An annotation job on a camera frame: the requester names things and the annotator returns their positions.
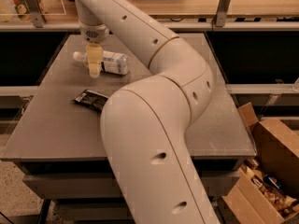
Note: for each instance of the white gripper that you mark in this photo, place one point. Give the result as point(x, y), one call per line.
point(94, 34)

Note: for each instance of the clear plastic water bottle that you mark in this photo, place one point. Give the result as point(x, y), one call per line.
point(112, 62)

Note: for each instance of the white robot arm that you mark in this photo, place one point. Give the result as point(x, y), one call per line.
point(143, 124)

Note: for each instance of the black snack packet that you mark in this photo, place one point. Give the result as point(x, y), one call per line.
point(91, 99)

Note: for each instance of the colourful package behind glass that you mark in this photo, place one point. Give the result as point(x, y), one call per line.
point(18, 0)

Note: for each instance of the grey metal drawer cabinet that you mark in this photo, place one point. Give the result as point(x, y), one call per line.
point(59, 147)

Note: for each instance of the open cardboard box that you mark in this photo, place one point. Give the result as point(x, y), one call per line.
point(251, 200)

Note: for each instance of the grey metal bracket left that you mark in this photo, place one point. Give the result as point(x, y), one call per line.
point(36, 13)

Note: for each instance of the grey metal bracket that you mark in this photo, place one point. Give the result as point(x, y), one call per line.
point(221, 13)
point(36, 13)

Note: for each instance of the grey metal bracket right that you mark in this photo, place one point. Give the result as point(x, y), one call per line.
point(221, 13)

